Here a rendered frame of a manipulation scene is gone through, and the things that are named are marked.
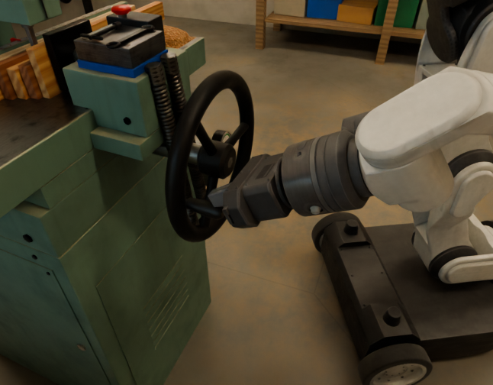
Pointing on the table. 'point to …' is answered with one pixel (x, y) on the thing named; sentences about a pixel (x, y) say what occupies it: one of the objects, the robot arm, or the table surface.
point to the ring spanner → (129, 37)
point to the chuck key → (102, 31)
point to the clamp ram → (65, 46)
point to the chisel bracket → (24, 11)
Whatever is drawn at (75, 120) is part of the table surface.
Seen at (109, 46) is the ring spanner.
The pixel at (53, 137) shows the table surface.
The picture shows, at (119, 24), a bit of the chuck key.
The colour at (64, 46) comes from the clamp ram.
